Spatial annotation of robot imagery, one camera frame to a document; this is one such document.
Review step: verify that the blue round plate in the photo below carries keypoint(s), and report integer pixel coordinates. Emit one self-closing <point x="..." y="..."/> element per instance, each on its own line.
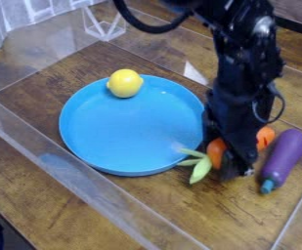
<point x="131" y="137"/>

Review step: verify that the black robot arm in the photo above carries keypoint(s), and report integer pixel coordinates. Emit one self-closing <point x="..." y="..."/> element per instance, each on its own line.
<point x="243" y="36"/>

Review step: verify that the white curtain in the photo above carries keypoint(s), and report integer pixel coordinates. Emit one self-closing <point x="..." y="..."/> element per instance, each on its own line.
<point x="19" y="13"/>

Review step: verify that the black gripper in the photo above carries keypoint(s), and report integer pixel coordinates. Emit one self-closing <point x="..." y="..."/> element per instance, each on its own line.
<point x="234" y="117"/>

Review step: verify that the yellow toy lemon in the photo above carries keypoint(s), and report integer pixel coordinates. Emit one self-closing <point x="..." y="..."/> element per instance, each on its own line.
<point x="125" y="83"/>

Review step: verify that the purple toy eggplant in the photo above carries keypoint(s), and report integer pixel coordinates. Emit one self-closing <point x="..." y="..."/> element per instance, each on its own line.
<point x="285" y="155"/>

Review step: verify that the orange toy carrot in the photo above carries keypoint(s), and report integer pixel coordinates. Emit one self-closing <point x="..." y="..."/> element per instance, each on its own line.
<point x="213" y="158"/>

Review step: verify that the clear acrylic enclosure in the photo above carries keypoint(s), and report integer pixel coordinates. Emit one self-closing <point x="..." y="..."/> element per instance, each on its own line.
<point x="67" y="207"/>

